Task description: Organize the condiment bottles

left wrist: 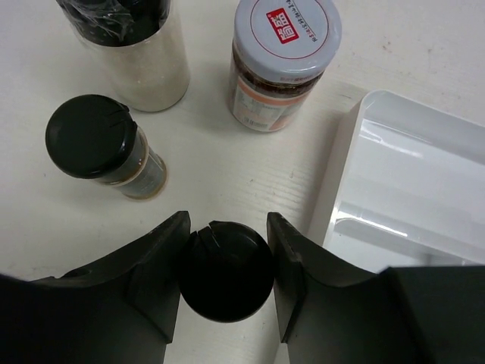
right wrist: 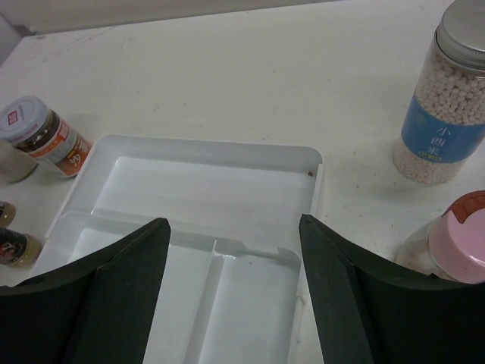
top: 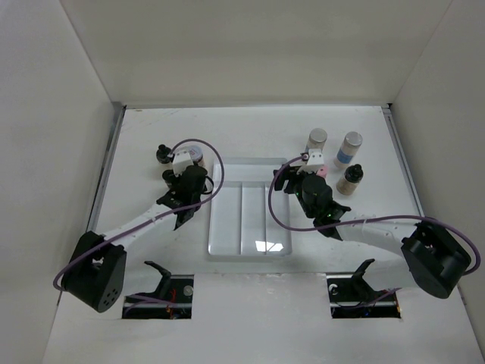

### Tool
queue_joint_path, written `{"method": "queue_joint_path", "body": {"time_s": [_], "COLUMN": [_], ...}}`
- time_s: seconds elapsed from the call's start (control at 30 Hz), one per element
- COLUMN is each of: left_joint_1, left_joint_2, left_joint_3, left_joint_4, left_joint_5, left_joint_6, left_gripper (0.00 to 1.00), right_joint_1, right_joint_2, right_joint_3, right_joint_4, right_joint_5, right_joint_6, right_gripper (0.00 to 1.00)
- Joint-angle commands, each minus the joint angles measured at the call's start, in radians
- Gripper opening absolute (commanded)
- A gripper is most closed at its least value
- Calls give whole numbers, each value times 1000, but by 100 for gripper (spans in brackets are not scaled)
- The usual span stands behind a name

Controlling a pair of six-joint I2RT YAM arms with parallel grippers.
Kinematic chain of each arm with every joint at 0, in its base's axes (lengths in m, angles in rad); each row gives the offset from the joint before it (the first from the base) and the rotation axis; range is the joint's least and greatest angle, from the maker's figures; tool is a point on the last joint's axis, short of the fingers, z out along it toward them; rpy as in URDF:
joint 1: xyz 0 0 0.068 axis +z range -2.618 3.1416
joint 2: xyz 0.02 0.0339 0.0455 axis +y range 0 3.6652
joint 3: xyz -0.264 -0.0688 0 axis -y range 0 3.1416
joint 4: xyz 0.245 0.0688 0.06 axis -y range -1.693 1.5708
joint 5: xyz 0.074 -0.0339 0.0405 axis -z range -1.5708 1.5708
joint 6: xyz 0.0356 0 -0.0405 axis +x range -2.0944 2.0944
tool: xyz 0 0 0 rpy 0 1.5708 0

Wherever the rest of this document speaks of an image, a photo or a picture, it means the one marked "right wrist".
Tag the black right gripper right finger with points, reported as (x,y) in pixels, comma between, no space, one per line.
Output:
(370,310)

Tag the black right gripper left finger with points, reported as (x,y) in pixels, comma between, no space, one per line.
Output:
(97,309)

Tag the small black cap spice bottle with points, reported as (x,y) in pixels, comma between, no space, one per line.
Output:
(18,250)

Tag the black knob cap grinder bottle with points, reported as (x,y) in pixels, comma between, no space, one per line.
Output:
(15,165)

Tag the pink cap seasoning bottle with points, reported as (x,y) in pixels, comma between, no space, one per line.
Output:
(452,245)

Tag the white plastic organizer tray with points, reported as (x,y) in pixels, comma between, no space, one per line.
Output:
(233,286)

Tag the white lid orange label jar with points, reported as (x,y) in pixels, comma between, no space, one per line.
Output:
(30,126)

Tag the blue label sago jar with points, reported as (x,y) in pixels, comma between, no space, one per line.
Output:
(444,123)

